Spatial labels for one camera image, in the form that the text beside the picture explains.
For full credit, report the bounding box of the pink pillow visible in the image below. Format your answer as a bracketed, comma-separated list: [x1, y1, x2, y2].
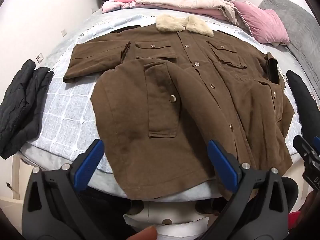
[231, 0, 290, 45]

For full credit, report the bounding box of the pink and beige comforter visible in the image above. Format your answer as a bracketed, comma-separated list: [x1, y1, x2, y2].
[102, 0, 248, 27]

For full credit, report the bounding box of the black puffer jacket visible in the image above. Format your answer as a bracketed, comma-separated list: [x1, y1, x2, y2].
[0, 59, 54, 160]

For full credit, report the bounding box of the brown coat with fur collar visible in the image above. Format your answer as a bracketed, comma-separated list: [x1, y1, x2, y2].
[62, 15, 295, 200]

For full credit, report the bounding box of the light blue checked blanket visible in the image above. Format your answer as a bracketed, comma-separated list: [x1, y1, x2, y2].
[20, 12, 303, 198]

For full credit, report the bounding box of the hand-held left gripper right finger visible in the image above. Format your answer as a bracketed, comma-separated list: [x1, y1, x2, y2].
[202, 139, 290, 240]

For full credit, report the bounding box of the beige bed frame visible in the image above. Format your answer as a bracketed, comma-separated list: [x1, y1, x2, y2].
[0, 152, 28, 200]

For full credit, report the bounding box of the grey bed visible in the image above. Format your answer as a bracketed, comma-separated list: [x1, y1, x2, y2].
[15, 5, 320, 205]

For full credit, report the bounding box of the person's left hand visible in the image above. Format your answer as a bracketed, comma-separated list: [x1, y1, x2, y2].
[126, 226, 158, 240]

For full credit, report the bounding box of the person's white printed clothing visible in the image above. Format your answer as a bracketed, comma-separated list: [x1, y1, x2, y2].
[122, 197, 225, 240]

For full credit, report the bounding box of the black folded garment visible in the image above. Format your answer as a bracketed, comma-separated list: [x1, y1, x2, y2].
[286, 70, 320, 150]

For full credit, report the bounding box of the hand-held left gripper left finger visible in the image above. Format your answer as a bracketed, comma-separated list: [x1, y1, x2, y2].
[22, 139, 108, 240]

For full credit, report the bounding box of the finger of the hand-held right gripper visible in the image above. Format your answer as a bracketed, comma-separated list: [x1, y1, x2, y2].
[293, 135, 314, 161]

